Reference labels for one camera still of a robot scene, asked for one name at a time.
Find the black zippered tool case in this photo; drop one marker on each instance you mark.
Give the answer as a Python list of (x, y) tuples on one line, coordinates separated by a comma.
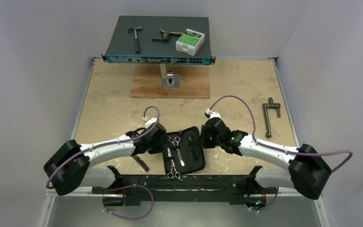
[(191, 164)]

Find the black comb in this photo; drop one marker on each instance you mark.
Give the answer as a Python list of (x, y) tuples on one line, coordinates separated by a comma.
[(142, 164)]

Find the network switch rack unit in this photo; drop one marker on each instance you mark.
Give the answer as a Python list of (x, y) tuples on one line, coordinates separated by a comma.
[(121, 45)]

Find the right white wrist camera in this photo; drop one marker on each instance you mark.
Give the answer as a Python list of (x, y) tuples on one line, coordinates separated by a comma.
[(209, 114)]

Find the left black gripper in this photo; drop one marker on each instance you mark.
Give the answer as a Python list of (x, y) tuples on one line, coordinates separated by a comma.
[(159, 149)]

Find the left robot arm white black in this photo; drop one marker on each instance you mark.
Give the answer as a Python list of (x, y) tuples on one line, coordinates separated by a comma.
[(67, 168)]

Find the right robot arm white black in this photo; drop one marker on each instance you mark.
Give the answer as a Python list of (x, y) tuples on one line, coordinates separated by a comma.
[(302, 168)]

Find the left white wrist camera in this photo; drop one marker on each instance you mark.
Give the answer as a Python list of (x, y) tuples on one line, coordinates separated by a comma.
[(149, 121)]

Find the wooden board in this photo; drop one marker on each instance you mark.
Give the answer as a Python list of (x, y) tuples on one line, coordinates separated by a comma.
[(147, 82)]

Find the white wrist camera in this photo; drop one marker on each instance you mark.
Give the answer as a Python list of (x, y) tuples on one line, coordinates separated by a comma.
[(209, 114), (149, 121)]

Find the silver scissors in case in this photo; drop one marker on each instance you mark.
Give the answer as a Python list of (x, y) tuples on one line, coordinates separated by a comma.
[(178, 148)]

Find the claw hammer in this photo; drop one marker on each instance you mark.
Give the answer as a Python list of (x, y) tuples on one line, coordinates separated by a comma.
[(136, 40)]

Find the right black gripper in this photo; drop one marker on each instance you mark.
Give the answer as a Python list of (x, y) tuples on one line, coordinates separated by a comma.
[(206, 141)]

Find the black hair clip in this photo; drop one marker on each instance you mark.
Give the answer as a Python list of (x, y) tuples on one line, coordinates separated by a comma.
[(193, 145)]

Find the rusty metal clamp tool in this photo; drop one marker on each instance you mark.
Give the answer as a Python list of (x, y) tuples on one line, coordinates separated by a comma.
[(166, 35)]

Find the white green plastic box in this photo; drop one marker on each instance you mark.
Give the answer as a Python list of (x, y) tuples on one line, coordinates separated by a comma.
[(190, 42)]

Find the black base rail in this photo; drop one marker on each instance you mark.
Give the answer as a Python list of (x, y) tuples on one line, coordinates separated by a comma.
[(233, 189)]

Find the silver thinning scissors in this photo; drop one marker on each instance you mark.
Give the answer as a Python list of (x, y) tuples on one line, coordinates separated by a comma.
[(173, 173)]

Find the metal stand bracket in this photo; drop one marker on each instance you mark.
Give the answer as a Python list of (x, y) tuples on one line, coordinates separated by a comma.
[(169, 78)]

